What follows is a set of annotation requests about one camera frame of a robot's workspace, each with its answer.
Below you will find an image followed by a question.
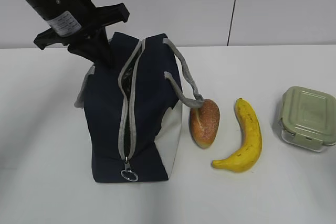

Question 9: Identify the green lidded glass container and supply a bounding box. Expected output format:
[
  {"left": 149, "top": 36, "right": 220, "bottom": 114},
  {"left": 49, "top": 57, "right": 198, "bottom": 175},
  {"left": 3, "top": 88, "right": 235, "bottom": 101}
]
[{"left": 278, "top": 86, "right": 335, "bottom": 152}]

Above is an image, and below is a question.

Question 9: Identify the brown bread roll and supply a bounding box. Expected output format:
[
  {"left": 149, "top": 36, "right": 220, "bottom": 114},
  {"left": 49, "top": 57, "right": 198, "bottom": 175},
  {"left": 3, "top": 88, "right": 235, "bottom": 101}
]
[{"left": 189, "top": 99, "right": 220, "bottom": 148}]

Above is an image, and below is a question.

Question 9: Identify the navy and white lunch bag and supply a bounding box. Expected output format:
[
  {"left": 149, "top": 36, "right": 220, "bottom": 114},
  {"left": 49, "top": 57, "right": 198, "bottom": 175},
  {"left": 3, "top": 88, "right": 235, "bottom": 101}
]
[{"left": 75, "top": 33, "right": 204, "bottom": 183}]

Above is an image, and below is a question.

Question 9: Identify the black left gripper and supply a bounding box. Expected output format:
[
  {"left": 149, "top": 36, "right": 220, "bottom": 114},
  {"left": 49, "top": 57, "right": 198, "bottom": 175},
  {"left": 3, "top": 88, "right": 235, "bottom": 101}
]
[{"left": 33, "top": 0, "right": 130, "bottom": 67}]

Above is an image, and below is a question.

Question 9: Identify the yellow banana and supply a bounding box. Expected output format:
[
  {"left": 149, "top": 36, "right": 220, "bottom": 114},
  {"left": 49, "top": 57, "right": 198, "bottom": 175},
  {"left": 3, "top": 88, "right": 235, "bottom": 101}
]
[{"left": 211, "top": 98, "right": 262, "bottom": 173}]

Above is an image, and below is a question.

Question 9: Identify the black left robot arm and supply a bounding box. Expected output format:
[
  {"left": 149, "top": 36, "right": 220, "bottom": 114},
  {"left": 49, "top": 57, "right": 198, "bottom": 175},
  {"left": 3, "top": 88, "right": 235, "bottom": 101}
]
[{"left": 25, "top": 0, "right": 130, "bottom": 67}]

